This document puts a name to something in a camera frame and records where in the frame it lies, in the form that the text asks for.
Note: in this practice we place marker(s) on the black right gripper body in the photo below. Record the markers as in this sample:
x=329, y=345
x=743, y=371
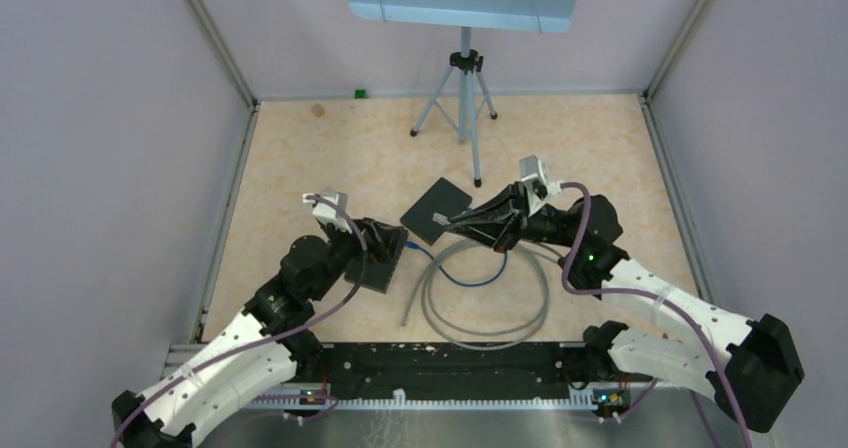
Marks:
x=544, y=224

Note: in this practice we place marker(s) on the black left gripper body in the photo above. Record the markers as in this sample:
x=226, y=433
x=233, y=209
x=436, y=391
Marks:
x=375, y=249

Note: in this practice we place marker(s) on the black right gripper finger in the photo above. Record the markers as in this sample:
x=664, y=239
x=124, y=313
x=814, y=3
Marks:
x=495, y=236
x=511, y=201

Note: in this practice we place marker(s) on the black mat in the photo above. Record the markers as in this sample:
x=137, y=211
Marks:
x=377, y=276

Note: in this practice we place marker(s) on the black network switch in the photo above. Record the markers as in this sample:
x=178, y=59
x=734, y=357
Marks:
x=444, y=198

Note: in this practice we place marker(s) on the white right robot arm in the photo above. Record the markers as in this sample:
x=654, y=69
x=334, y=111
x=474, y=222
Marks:
x=749, y=367

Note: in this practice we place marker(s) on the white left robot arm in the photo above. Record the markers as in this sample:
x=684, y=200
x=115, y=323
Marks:
x=267, y=343

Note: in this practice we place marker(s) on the light blue tripod stand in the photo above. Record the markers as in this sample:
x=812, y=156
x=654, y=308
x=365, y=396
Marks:
x=540, y=16

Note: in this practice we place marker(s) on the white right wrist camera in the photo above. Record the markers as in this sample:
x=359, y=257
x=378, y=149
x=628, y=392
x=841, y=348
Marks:
x=534, y=176

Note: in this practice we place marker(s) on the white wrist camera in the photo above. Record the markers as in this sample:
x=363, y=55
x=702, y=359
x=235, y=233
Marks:
x=534, y=176
x=329, y=208

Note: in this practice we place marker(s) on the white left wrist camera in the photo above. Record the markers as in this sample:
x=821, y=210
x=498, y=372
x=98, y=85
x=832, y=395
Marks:
x=329, y=208

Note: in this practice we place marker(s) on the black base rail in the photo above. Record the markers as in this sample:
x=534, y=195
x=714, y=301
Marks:
x=447, y=372

